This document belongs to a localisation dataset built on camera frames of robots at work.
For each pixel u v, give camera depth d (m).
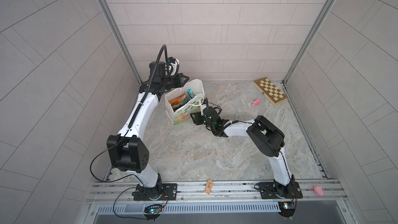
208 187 0.72
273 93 1.06
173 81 0.67
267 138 0.52
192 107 0.83
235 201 0.69
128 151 0.42
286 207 0.68
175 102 0.89
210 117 0.71
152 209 0.65
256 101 1.02
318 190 0.70
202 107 0.83
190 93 0.93
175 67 0.63
